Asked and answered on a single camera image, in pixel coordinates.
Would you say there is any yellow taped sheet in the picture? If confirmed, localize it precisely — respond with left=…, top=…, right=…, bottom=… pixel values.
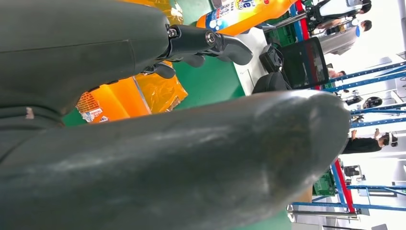
left=120, top=0, right=189, bottom=115

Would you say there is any white table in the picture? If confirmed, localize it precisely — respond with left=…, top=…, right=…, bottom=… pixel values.
left=233, top=27, right=286, bottom=96

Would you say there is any black zip case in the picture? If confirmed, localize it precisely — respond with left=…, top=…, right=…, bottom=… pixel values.
left=252, top=71, right=292, bottom=95

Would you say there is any black screen device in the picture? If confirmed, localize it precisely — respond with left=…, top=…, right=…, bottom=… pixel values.
left=258, top=36, right=330, bottom=91

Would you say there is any person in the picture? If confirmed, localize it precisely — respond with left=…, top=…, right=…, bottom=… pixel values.
left=342, top=128, right=399, bottom=156
left=317, top=19, right=373, bottom=56

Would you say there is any green crate stack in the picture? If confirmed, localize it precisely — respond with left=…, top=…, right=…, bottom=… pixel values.
left=312, top=170, right=336, bottom=197

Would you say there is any blue metal rack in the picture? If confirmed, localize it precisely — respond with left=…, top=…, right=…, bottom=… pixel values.
left=287, top=0, right=406, bottom=213

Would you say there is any red metal post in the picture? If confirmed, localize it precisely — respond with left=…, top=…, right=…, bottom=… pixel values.
left=294, top=0, right=357, bottom=213

